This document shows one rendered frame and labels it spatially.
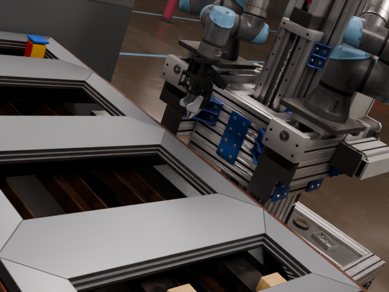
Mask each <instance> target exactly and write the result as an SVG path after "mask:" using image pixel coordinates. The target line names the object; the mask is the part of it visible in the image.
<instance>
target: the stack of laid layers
mask: <svg viewBox="0 0 389 292"><path fill-rule="evenodd" d="M26 45H27V42H21V41H10V40H4V39H0V48H5V49H17V50H25V49H26ZM44 58H46V59H58V58H57V57H56V56H55V55H54V54H53V53H52V52H50V51H49V50H48V49H46V50H45V55H44ZM58 60H59V59H58ZM0 86H11V87H38V88H52V89H78V90H82V91H84V92H85V93H86V94H87V95H88V96H89V97H90V98H91V99H93V100H94V101H95V102H96V103H97V104H98V105H99V106H100V107H102V108H103V109H104V110H105V111H106V112H107V113H109V114H110V115H111V116H125V114H124V113H122V112H121V111H120V110H119V109H117V108H116V107H115V106H114V105H113V104H112V103H110V102H109V101H108V100H107V99H106V98H105V97H103V96H102V95H101V94H100V93H99V92H98V91H96V90H95V89H94V88H93V87H91V86H90V85H89V84H88V83H87V82H86V81H76V80H66V79H45V78H25V77H14V76H0ZM149 155H157V156H158V157H159V158H160V159H161V160H162V161H163V162H165V163H166V164H167V165H168V166H170V167H171V168H172V169H173V170H174V171H175V172H176V173H178V174H179V175H180V176H181V177H182V178H183V179H184V180H185V181H187V182H188V183H189V184H190V185H191V186H192V187H193V188H194V189H196V190H197V191H198V192H199V193H201V194H202V195H209V194H217V192H215V191H214V190H213V189H212V188H211V187H210V186H209V185H207V184H206V183H205V182H204V181H203V180H202V179H200V178H199V177H198V176H197V175H195V174H194V173H193V172H192V171H191V170H189V169H188V168H187V167H186V166H185V165H184V164H183V163H181V162H180V161H179V160H178V159H177V158H176V157H174V156H173V155H172V154H171V153H169V152H168V151H167V150H166V149H165V148H163V147H162V146H161V144H158V145H131V146H117V147H91V148H64V149H38V150H24V151H0V165H5V164H15V163H34V162H53V161H64V160H82V159H101V158H120V157H131V156H149ZM257 247H262V248H264V249H265V250H266V251H267V252H268V253H269V254H270V255H271V256H273V257H274V258H275V259H276V260H277V261H278V262H279V263H280V264H282V265H283V266H284V267H285V268H286V269H287V270H289V271H290V272H291V273H292V274H293V275H295V276H296V277H297V278H298V277H301V276H304V275H307V274H310V273H311V272H310V271H309V270H308V269H307V268H305V267H304V266H303V265H302V264H301V263H300V262H299V261H297V260H296V259H295V258H293V256H291V255H290V254H289V253H288V252H286V251H285V250H284V249H283V248H282V247H281V246H279V245H278V244H277V243H276V242H275V241H274V240H273V239H271V238H270V237H269V236H267V235H266V233H263V234H260V235H255V236H250V237H247V238H242V239H238V240H233V241H230V242H225V243H221V244H216V245H213V246H208V247H203V248H200V249H195V250H191V251H186V252H183V253H178V254H173V255H168V256H165V257H160V258H155V259H152V260H147V261H143V262H138V263H135V264H130V265H126V266H122V267H118V268H113V269H108V270H105V271H101V272H96V273H91V274H88V275H83V276H78V277H75V278H70V279H68V280H69V281H70V282H71V283H72V285H73V286H74V288H75V289H76V290H77V292H86V291H90V290H94V289H99V288H102V287H106V286H110V285H113V284H117V283H121V282H126V281H129V280H133V279H137V278H141V277H144V276H149V275H153V274H156V273H160V272H164V271H169V270H172V269H176V268H180V267H184V266H187V265H192V264H196V263H198V262H203V261H207V260H211V259H215V258H218V257H223V256H227V255H230V254H234V253H239V252H241V251H246V250H250V249H254V248H257ZM0 277H1V279H2V280H3V282H4V284H5V285H6V287H7V288H8V290H9V291H10V292H21V290H20V289H19V287H18V286H17V284H16V283H15V281H14V280H13V278H12V277H11V275H10V274H9V272H8V271H7V269H6V268H5V266H4V264H3V263H2V261H1V260H0Z"/></svg>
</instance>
